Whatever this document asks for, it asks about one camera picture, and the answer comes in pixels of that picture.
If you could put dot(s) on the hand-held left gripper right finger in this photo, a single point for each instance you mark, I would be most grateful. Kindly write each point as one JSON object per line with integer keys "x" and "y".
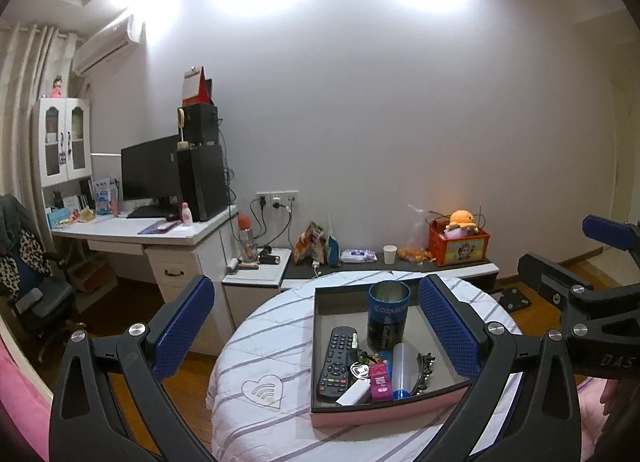
{"x": 450, "y": 327}

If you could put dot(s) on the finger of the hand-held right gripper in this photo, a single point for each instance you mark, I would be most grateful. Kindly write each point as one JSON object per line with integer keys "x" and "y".
{"x": 607, "y": 232}
{"x": 545, "y": 277}

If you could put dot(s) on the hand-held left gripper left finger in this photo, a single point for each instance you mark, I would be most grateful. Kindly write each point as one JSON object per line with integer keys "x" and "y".
{"x": 182, "y": 327}

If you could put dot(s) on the black long hair clip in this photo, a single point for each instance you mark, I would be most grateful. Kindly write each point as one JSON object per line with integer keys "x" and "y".
{"x": 425, "y": 372}

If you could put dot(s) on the clear tube with blue cap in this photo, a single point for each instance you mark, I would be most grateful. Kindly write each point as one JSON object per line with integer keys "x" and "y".
{"x": 402, "y": 367}

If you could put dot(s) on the blue printed package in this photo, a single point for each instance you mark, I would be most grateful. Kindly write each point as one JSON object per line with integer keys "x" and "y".
{"x": 385, "y": 356}

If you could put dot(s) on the pink tag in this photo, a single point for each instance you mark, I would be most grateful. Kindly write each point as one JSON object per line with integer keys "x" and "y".
{"x": 381, "y": 384}

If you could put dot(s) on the bunch of keys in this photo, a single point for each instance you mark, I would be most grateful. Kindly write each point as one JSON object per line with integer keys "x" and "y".
{"x": 360, "y": 369}

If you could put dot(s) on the shallow black-rimmed storage box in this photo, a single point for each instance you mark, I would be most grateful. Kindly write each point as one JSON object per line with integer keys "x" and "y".
{"x": 340, "y": 309}

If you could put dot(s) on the white rectangular gadget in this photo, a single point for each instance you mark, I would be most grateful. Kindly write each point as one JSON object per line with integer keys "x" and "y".
{"x": 352, "y": 392}

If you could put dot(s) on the black remote control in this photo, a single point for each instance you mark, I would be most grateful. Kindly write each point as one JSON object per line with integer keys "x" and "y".
{"x": 335, "y": 367}

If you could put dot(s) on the black bathroom scale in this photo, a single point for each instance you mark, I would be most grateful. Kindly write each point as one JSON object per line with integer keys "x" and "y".
{"x": 515, "y": 299}

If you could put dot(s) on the blue and black cylindrical can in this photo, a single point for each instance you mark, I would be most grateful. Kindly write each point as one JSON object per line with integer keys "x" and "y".
{"x": 387, "y": 327}

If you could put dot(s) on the white desk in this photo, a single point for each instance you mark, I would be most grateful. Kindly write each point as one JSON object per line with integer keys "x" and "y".
{"x": 200, "y": 267}

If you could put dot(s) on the white bedside table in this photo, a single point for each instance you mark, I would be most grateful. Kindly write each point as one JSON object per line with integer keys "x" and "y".
{"x": 255, "y": 302}

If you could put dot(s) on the white striped quilt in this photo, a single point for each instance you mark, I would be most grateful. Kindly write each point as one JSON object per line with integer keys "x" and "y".
{"x": 260, "y": 342}

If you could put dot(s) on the red plastic crate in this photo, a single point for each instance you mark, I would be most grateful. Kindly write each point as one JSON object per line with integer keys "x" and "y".
{"x": 465, "y": 249}

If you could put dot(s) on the white paper cup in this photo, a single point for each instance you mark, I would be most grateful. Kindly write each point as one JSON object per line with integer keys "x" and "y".
{"x": 390, "y": 254}

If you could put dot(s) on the clear plastic bag of oranges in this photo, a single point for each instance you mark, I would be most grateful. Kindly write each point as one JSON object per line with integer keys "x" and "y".
{"x": 417, "y": 237}

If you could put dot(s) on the purple mouse pad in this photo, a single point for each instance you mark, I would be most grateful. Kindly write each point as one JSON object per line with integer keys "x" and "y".
{"x": 160, "y": 227}

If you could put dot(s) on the orange plush toy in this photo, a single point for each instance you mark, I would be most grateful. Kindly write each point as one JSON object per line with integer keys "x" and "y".
{"x": 460, "y": 219}

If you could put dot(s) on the storage crate under desk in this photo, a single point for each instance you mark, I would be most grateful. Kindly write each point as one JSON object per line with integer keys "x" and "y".
{"x": 92, "y": 274}

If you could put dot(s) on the clear bottle with red cap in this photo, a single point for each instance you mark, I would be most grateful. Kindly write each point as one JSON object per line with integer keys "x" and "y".
{"x": 244, "y": 242}

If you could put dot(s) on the low black and white shelf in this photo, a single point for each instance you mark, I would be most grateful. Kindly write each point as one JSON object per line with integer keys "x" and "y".
{"x": 360, "y": 269}

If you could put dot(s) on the white bottle with pink cap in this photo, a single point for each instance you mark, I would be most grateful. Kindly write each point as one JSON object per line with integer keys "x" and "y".
{"x": 186, "y": 216}

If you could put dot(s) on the pack of wet wipes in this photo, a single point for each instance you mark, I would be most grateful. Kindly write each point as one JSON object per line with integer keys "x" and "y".
{"x": 359, "y": 255}

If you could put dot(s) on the black keyboard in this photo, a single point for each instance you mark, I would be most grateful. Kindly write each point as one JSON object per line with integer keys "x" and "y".
{"x": 150, "y": 212}

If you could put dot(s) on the blue snack bag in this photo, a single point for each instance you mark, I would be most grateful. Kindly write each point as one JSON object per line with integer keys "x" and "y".
{"x": 333, "y": 252}

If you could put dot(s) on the black computer tower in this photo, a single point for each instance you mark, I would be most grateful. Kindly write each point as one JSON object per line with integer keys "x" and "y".
{"x": 200, "y": 182}

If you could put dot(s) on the black office chair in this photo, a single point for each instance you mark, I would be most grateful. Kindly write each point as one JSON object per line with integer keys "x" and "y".
{"x": 35, "y": 302}

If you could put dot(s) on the orange snack bag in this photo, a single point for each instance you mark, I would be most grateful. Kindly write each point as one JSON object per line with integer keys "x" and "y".
{"x": 309, "y": 244}

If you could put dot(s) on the blue and white box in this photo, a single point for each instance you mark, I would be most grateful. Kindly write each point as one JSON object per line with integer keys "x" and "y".
{"x": 102, "y": 197}

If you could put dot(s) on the black computer monitor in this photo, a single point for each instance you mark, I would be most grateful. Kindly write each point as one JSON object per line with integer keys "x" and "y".
{"x": 150, "y": 172}

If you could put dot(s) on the pink cloth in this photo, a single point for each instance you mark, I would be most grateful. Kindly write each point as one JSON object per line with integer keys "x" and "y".
{"x": 20, "y": 407}

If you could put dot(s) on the black speaker box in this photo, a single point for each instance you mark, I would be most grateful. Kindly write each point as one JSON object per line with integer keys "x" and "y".
{"x": 200, "y": 124}

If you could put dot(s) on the white cabinet with glass doors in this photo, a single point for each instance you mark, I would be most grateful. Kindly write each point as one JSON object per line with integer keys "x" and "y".
{"x": 62, "y": 142}

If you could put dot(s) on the desk calendar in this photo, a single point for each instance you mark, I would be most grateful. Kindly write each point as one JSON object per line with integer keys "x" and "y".
{"x": 192, "y": 89}

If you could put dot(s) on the small doll figure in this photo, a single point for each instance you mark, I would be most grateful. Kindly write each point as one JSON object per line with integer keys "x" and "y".
{"x": 56, "y": 88}

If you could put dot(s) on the beige curtain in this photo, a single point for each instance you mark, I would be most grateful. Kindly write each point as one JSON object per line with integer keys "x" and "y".
{"x": 20, "y": 107}

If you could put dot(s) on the white air conditioner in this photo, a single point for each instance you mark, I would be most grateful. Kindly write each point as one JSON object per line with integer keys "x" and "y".
{"x": 105, "y": 44}

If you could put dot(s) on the white wall sockets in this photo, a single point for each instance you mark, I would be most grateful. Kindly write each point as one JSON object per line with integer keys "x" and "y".
{"x": 277, "y": 199}

